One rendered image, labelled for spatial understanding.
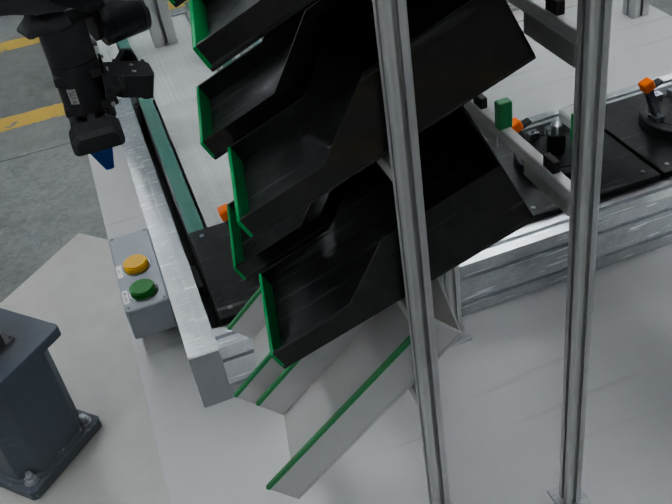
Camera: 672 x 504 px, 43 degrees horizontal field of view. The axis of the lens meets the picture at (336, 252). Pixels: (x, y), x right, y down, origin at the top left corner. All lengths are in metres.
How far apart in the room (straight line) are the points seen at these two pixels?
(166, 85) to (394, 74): 1.47
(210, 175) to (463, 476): 0.82
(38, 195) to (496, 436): 2.79
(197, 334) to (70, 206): 2.32
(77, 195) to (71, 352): 2.18
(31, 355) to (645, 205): 0.93
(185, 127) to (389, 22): 1.28
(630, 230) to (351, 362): 0.61
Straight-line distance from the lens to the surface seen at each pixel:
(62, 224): 3.47
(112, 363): 1.43
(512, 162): 1.51
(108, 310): 1.53
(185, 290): 1.35
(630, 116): 1.64
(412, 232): 0.73
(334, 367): 1.02
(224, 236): 1.42
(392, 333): 0.95
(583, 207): 0.81
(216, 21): 0.74
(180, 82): 2.09
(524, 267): 1.36
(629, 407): 1.24
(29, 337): 1.21
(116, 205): 1.80
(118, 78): 1.10
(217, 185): 1.66
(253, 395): 1.08
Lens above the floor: 1.78
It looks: 37 degrees down
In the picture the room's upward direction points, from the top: 10 degrees counter-clockwise
